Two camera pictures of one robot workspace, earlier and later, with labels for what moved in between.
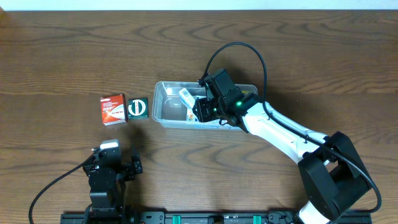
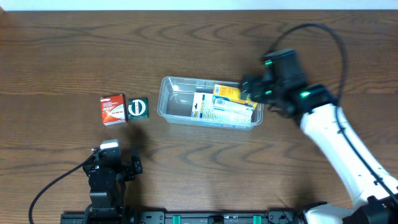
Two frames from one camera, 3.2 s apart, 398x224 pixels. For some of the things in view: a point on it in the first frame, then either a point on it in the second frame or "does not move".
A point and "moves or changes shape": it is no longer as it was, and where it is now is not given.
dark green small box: x=137 y=108 does not move
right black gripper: x=203 y=109 -> x=255 y=88
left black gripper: x=134 y=166 does not move
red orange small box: x=113 y=110 does not move
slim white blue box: x=186 y=98 moves or changes shape
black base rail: x=203 y=217 does not move
